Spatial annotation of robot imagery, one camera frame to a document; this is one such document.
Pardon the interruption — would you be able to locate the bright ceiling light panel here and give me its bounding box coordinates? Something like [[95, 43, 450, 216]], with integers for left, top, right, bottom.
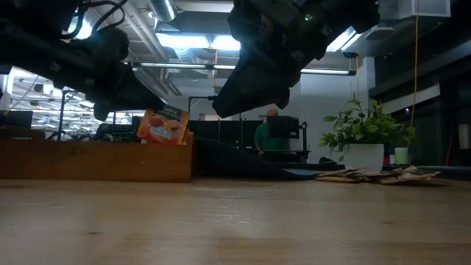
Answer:
[[156, 32, 242, 52], [325, 25, 358, 52]]

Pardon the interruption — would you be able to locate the yellow hanging cord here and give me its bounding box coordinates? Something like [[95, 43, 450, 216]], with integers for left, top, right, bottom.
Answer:
[[410, 0, 420, 128]]

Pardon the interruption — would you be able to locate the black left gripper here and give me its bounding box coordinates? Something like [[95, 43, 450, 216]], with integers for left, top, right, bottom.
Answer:
[[51, 27, 166, 121]]

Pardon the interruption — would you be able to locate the long strip light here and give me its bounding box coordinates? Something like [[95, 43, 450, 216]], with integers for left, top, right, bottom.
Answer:
[[132, 61, 357, 77]]

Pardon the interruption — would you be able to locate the green plant in white pot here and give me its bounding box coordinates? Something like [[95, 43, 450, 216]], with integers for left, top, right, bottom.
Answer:
[[318, 96, 417, 172]]

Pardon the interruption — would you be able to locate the silver air duct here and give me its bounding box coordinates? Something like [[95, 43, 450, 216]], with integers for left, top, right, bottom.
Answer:
[[147, 0, 178, 22]]

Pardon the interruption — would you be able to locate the orange peach tea packet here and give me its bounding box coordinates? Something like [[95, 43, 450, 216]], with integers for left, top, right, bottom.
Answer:
[[137, 105, 190, 146]]

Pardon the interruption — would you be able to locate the wooden three-compartment tray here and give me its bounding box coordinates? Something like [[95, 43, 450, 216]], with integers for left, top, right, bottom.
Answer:
[[0, 127, 194, 184]]

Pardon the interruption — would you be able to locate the person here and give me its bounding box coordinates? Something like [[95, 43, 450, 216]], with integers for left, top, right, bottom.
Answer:
[[254, 108, 280, 155]]

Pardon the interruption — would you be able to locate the black gantry frame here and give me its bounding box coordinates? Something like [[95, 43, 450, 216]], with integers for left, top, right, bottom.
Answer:
[[188, 95, 218, 119]]

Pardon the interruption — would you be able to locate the black stand frame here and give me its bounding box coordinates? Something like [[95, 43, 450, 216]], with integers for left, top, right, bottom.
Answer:
[[57, 90, 80, 140]]

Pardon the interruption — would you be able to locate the black partition wall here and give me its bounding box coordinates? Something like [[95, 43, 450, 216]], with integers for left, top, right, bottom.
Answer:
[[189, 119, 264, 150]]

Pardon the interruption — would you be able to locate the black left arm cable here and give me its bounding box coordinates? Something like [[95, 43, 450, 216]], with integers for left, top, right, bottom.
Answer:
[[60, 0, 128, 40]]

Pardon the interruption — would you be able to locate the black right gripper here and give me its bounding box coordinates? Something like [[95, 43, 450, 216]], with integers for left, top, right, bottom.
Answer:
[[212, 0, 380, 119]]

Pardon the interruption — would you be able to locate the white ceiling air unit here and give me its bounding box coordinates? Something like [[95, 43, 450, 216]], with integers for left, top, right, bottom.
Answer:
[[378, 0, 452, 19]]

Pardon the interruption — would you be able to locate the black desk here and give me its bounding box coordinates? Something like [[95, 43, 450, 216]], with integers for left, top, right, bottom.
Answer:
[[257, 149, 311, 165]]

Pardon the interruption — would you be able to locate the pale green cup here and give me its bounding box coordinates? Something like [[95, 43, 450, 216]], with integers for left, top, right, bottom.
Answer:
[[394, 146, 410, 166]]

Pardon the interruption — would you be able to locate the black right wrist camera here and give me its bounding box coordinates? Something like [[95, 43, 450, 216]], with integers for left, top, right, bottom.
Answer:
[[227, 0, 272, 41]]

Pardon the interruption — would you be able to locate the dark blue tea packet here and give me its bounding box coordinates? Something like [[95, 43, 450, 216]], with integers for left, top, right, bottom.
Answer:
[[96, 123, 139, 144]]

